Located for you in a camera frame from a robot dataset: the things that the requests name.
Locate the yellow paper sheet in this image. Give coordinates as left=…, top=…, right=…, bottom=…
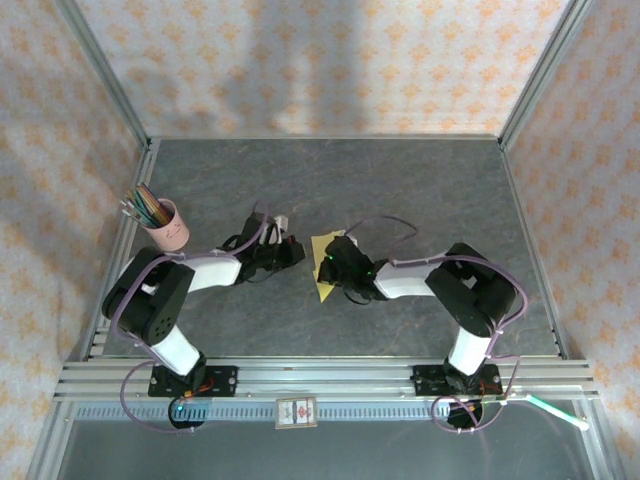
left=310, top=229, right=346, bottom=304

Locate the pink cup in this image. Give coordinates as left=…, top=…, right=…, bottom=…
left=144, top=198, right=190, bottom=251

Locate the brown rolled stick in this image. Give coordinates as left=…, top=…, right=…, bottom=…
left=144, top=192, right=171, bottom=224

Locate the pink rolled stick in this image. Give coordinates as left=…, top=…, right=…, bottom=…
left=137, top=183, right=169, bottom=221

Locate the green rolled stick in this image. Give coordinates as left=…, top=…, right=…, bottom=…
left=128, top=192, right=156, bottom=226

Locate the small framed label card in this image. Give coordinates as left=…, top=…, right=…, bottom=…
left=274, top=396, right=319, bottom=429

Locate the wide aluminium mounting rail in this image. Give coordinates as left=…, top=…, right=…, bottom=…
left=53, top=357, right=599, bottom=401

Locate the thin aluminium table rail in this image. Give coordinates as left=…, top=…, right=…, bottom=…
left=149, top=133, right=501, bottom=142

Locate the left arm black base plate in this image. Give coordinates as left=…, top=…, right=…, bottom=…
left=148, top=365, right=239, bottom=398

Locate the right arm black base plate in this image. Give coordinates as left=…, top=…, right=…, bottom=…
left=410, top=363, right=503, bottom=397

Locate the grey slotted cable duct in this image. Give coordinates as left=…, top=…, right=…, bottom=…
left=74, top=402, right=501, bottom=421

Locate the long aluminium side rail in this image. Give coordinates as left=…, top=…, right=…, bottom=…
left=82, top=139, right=161, bottom=361
left=499, top=142, right=569, bottom=361

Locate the black round cable grommet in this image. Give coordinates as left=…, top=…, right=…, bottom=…
left=168, top=397, right=207, bottom=431
left=447, top=399, right=485, bottom=432

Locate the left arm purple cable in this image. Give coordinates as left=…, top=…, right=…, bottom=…
left=110, top=199, right=274, bottom=434

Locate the aluminium frame post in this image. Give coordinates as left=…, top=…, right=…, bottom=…
left=54, top=0, right=151, bottom=146
left=499, top=0, right=594, bottom=149

